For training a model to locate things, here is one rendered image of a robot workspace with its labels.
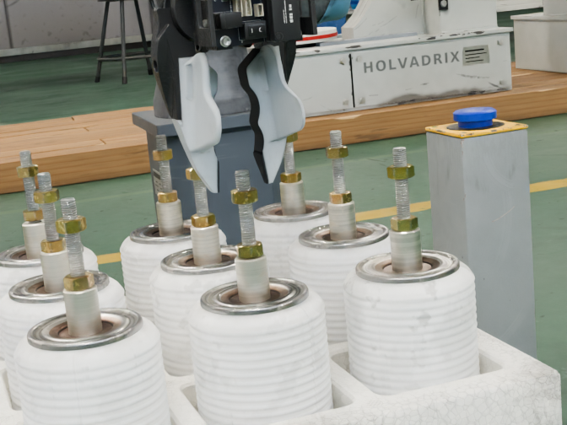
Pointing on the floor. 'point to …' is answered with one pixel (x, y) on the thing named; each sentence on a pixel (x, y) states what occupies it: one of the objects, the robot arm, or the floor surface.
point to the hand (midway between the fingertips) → (235, 166)
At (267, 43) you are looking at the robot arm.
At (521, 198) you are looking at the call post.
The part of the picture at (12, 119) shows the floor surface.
